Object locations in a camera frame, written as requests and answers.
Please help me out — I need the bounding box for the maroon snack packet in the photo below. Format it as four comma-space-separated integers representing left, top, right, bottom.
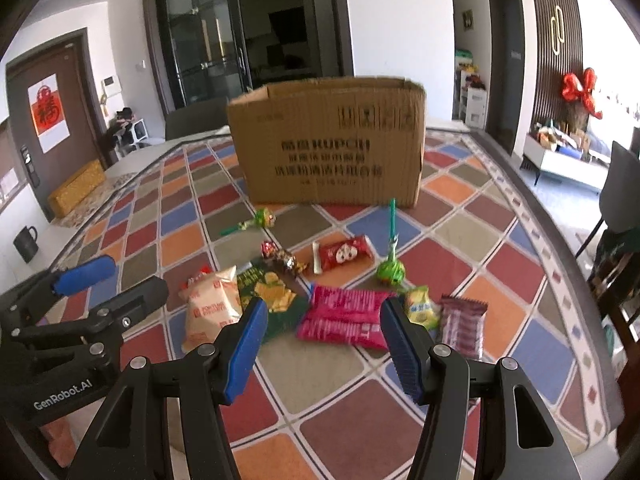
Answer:
439, 296, 488, 359

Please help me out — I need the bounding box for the white and orange snack packet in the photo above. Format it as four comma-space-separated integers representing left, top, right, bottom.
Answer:
178, 265, 242, 353

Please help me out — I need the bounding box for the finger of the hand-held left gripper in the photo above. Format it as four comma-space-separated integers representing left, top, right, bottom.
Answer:
10, 276, 169, 361
0, 255, 117, 321

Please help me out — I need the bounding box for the small white chair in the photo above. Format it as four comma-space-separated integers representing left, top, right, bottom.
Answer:
127, 117, 149, 145

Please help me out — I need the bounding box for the brown cardboard box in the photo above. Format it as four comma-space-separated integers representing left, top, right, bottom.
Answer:
226, 76, 427, 209

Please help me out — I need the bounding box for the pink snack packet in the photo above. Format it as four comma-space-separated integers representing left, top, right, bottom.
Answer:
295, 284, 396, 351

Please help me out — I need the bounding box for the dark interior door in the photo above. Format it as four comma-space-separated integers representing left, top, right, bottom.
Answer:
489, 0, 533, 156

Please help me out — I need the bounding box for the patterned floor mat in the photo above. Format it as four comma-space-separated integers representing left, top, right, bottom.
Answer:
55, 172, 137, 231

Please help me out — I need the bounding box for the green chips packet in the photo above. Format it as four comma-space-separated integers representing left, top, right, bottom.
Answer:
236, 257, 311, 343

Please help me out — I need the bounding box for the red bow balloon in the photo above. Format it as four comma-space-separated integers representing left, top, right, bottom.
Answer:
561, 67, 603, 120

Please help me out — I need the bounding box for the large green lollipop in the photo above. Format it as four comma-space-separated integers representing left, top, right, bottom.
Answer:
376, 198, 407, 293

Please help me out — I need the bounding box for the brown entrance door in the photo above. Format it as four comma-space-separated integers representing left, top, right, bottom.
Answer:
5, 30, 110, 221

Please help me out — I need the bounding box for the dark candy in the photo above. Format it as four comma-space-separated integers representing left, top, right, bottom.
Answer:
275, 250, 310, 275

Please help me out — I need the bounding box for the grey chair with thin legs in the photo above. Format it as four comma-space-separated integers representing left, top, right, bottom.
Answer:
575, 141, 640, 258

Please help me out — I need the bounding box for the red snack packet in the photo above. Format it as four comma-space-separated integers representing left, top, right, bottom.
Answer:
312, 236, 374, 275

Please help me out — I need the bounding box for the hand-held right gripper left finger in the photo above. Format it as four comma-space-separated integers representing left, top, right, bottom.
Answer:
67, 296, 271, 480

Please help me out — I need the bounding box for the small green lollipop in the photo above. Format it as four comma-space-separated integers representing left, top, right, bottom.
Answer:
220, 207, 277, 237

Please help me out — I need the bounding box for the dark wooden chair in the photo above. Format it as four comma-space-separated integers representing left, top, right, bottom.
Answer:
585, 255, 640, 376

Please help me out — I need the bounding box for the colourful checked tablecloth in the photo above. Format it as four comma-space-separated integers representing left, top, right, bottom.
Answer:
37, 132, 631, 480

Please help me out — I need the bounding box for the gold wall ornament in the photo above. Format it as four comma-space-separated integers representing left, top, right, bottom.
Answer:
550, 5, 566, 53

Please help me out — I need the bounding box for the white shelf unit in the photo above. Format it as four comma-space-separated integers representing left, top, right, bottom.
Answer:
457, 70, 488, 128

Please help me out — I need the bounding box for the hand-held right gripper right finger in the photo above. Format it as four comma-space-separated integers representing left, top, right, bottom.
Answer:
380, 296, 583, 480

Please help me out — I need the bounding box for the yellow box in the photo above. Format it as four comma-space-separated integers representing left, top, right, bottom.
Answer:
47, 159, 106, 218

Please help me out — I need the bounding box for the dark slatted wall panel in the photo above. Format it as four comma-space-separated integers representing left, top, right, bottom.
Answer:
527, 0, 583, 131

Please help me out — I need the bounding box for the white low cabinet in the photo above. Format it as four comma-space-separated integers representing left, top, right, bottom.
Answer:
520, 130, 613, 193

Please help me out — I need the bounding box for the black mug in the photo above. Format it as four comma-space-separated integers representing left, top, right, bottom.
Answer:
12, 225, 39, 263

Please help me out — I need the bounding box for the pile of assorted boxes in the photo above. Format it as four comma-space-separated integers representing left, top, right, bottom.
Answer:
532, 117, 608, 161

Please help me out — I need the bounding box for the red and white door poster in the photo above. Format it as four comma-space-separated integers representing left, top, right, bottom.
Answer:
27, 74, 68, 153

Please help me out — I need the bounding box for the yellow green candy packet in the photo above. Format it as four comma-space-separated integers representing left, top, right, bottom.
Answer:
404, 285, 441, 331

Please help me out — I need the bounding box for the glass sliding door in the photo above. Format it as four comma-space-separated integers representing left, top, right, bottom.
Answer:
142, 0, 351, 121

